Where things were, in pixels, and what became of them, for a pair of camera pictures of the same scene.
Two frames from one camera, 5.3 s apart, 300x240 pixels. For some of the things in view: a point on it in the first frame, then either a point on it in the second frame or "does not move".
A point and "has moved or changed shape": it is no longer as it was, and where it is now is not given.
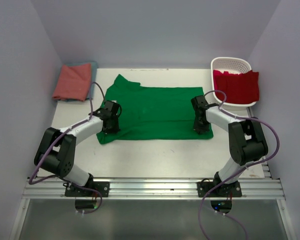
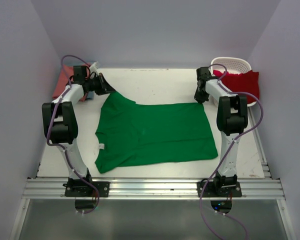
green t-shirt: [152, 113] has moved or changed shape
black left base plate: [102, 187] does not move
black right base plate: [227, 190] does not move
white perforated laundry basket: [235, 65] does not move
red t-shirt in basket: [242, 87] does not move
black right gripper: [200, 130] -> [199, 98]
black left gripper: [115, 128] -> [104, 87]
